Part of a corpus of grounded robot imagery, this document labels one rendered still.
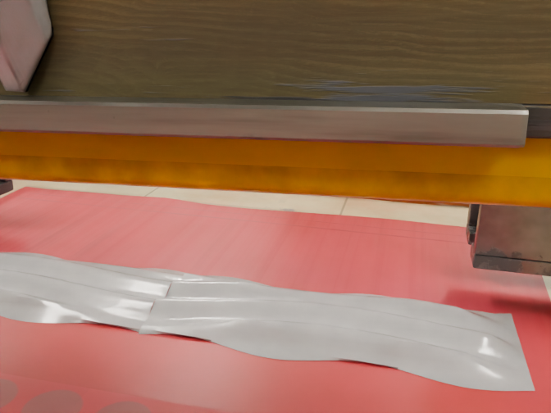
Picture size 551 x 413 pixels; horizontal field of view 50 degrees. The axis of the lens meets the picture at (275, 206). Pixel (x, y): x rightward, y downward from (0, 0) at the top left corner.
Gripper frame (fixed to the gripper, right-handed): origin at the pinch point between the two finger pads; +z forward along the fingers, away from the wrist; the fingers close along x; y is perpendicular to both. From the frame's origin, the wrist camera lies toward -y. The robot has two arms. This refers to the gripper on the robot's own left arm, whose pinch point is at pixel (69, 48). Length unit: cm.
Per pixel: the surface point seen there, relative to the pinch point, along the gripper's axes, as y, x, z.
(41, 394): 1.4, 1.7, 13.5
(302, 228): -5.1, -20.6, 13.5
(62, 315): 4.0, -4.0, 13.3
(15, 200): 18.4, -20.3, 13.6
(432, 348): -14.0, -4.9, 12.8
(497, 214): -16.8, -11.1, 8.1
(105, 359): 0.2, -1.3, 13.5
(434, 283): -14.4, -13.5, 13.4
